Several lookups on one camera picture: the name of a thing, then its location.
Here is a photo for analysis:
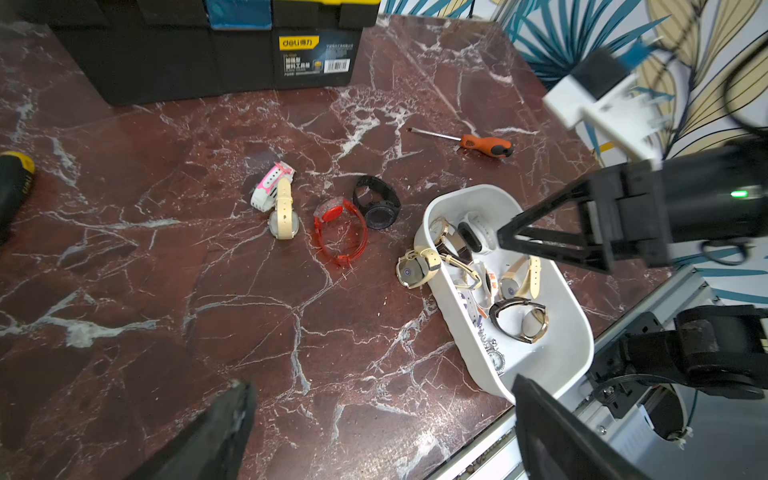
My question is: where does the orange clear strap watch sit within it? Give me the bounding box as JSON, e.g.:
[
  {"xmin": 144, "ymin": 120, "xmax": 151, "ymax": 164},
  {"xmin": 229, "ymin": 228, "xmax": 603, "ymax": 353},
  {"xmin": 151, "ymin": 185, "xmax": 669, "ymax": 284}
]
[{"xmin": 473, "ymin": 261, "xmax": 499, "ymax": 310}]

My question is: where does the small beige watch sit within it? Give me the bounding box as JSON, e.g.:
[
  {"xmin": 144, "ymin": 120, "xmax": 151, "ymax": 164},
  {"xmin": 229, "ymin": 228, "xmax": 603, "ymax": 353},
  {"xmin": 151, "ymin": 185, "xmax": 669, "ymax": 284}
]
[{"xmin": 396, "ymin": 248, "xmax": 442, "ymax": 289}]

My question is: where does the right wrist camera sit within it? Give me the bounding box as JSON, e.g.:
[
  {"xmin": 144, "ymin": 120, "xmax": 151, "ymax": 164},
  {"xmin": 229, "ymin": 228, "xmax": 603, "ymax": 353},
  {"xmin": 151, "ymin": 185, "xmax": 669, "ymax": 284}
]
[{"xmin": 543, "ymin": 48, "xmax": 673, "ymax": 170}]

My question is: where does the silver pendant chain watch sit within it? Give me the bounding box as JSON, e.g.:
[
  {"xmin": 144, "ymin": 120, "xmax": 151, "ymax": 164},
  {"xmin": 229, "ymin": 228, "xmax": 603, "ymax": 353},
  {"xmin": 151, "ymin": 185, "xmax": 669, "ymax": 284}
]
[{"xmin": 484, "ymin": 339, "xmax": 506, "ymax": 375}]

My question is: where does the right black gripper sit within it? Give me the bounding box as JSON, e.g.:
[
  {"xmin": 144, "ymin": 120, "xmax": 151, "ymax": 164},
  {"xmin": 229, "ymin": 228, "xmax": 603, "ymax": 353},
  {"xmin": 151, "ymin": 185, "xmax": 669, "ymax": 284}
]
[{"xmin": 496, "ymin": 161, "xmax": 672, "ymax": 273}]

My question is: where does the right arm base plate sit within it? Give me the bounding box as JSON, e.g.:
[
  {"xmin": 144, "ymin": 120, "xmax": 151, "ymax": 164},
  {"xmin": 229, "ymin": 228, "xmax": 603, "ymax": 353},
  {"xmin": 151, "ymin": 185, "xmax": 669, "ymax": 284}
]
[{"xmin": 587, "ymin": 312, "xmax": 674, "ymax": 419}]

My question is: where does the black band watch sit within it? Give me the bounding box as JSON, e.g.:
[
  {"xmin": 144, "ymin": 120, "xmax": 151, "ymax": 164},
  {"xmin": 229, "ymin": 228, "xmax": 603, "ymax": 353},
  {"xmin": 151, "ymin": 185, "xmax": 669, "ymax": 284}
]
[{"xmin": 352, "ymin": 175, "xmax": 401, "ymax": 230}]

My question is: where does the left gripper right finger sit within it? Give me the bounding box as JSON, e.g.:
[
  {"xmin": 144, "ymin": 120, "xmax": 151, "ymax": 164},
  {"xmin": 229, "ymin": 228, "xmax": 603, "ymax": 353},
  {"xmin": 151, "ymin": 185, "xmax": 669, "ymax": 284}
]
[{"xmin": 512, "ymin": 375, "xmax": 647, "ymax": 479}]

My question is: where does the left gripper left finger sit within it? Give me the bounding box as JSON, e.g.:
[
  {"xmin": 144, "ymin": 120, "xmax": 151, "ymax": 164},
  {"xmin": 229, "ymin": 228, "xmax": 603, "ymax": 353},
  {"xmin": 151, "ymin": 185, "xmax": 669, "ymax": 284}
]
[{"xmin": 128, "ymin": 382, "xmax": 256, "ymax": 479}]

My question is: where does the clear strap purple watch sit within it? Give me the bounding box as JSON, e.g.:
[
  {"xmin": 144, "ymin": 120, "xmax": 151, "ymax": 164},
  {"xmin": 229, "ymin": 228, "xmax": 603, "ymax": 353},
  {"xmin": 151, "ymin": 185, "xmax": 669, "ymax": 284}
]
[{"xmin": 456, "ymin": 286, "xmax": 485, "ymax": 338}]

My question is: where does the dark strap rose gold watch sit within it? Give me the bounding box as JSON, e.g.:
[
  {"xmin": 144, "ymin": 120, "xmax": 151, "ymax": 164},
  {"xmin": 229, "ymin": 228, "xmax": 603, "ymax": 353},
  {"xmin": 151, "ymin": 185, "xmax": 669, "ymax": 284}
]
[{"xmin": 489, "ymin": 297, "xmax": 550, "ymax": 344}]

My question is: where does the pink beige strap watch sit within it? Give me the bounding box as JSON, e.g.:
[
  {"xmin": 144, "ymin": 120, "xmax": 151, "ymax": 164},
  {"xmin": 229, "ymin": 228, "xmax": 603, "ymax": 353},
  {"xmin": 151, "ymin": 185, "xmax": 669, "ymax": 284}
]
[{"xmin": 250, "ymin": 161, "xmax": 300, "ymax": 240}]

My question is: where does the black handled screwdriver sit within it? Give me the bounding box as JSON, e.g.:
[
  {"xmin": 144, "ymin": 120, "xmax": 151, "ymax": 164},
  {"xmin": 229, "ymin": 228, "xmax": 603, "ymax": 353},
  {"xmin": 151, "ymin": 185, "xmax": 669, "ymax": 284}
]
[{"xmin": 0, "ymin": 151, "xmax": 36, "ymax": 244}]

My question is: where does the yellow black toolbox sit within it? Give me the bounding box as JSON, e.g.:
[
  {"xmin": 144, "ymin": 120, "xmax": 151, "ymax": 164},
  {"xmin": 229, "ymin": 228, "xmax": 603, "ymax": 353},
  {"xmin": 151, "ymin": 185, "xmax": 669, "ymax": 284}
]
[{"xmin": 19, "ymin": 0, "xmax": 380, "ymax": 105}]

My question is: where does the white plastic storage tray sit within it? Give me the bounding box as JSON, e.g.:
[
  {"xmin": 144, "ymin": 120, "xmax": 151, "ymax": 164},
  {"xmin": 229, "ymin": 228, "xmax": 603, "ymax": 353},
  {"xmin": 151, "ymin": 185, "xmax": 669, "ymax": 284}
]
[{"xmin": 414, "ymin": 184, "xmax": 594, "ymax": 402}]

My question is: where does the red transparent watch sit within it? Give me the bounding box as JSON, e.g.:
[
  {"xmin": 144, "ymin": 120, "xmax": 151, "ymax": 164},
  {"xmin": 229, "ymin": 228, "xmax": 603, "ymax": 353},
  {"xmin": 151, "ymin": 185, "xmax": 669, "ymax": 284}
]
[{"xmin": 313, "ymin": 197, "xmax": 369, "ymax": 267}]

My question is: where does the orange handled screwdriver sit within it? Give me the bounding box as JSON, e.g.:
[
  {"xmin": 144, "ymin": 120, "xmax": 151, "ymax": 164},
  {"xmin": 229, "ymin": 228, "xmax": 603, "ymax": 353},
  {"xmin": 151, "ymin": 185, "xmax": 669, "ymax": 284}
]
[{"xmin": 408, "ymin": 127, "xmax": 513, "ymax": 158}]

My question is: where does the white strap watch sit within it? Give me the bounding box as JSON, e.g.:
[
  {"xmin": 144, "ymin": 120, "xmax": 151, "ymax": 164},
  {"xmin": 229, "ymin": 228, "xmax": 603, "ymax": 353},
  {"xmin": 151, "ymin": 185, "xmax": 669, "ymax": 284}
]
[{"xmin": 457, "ymin": 210, "xmax": 498, "ymax": 255}]

